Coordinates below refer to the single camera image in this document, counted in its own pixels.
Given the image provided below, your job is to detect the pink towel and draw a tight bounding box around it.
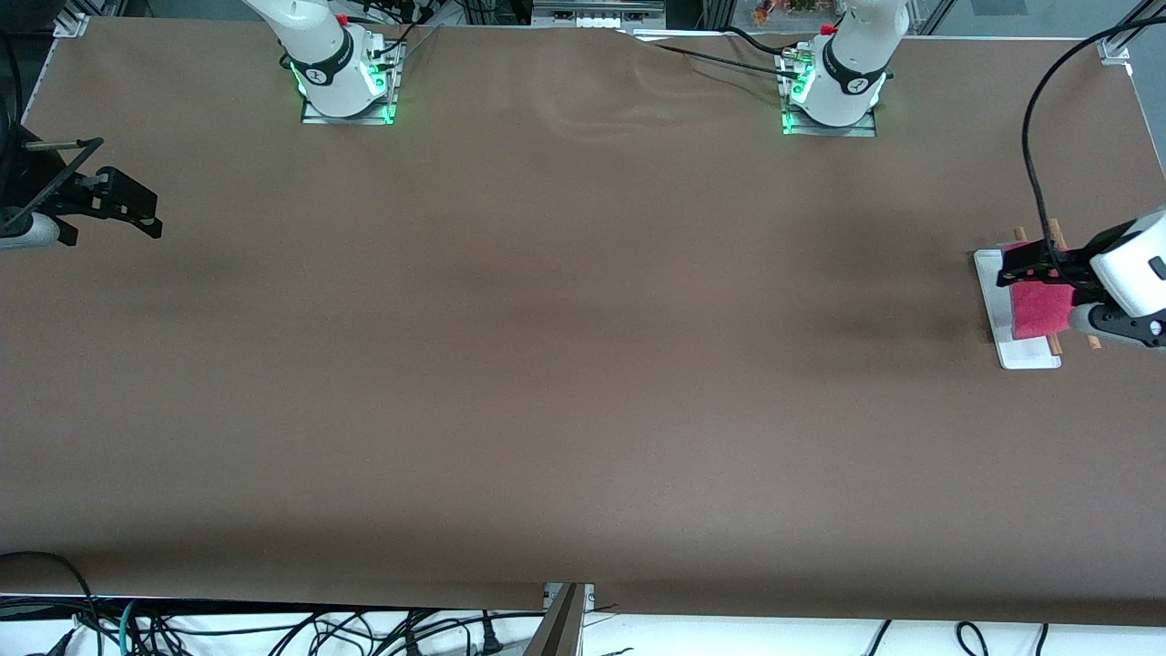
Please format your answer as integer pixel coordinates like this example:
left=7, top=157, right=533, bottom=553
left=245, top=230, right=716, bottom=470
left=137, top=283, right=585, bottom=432
left=1002, top=240, right=1078, bottom=340

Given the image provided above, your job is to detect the white wooden towel rack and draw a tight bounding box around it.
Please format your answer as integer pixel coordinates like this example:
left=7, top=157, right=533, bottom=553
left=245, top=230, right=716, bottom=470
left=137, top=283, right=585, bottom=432
left=973, top=219, right=1103, bottom=371

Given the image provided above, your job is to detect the orange patterned object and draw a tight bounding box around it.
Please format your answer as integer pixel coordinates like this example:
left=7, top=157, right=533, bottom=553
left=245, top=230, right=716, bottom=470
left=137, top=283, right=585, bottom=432
left=752, top=0, right=839, bottom=24

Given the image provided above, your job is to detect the grey power strip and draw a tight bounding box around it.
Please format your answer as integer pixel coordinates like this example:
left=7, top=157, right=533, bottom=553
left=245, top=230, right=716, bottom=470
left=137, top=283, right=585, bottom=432
left=533, top=0, right=666, bottom=28

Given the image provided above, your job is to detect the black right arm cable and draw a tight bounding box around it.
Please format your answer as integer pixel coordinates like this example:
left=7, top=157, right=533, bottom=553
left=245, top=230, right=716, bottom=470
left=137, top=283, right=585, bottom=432
left=0, top=32, right=104, bottom=229

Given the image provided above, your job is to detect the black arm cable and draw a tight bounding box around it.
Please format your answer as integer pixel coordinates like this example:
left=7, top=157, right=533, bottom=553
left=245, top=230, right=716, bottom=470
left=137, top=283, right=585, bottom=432
left=1022, top=23, right=1166, bottom=256
left=0, top=32, right=104, bottom=229

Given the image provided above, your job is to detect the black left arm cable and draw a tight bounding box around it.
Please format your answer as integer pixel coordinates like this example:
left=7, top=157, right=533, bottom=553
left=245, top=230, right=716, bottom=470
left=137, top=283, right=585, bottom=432
left=1022, top=23, right=1166, bottom=256

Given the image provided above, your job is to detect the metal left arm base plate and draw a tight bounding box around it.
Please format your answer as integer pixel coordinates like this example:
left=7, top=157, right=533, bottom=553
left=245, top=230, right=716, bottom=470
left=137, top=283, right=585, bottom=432
left=782, top=55, right=878, bottom=138

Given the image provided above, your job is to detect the short black table cable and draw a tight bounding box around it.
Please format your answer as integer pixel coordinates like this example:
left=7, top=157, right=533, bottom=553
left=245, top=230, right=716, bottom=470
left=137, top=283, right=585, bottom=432
left=720, top=26, right=789, bottom=56

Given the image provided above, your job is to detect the long black table cable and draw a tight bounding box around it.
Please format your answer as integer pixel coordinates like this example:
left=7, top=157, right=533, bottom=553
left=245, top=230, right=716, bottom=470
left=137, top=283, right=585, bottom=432
left=651, top=44, right=803, bottom=78

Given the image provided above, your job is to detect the thick black floor cable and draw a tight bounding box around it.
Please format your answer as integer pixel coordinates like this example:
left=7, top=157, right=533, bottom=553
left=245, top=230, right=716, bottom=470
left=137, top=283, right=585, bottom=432
left=0, top=551, right=97, bottom=639

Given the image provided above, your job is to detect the tangled black floor cable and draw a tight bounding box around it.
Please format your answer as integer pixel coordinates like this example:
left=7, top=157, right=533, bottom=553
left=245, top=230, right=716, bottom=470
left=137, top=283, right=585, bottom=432
left=137, top=609, right=547, bottom=656

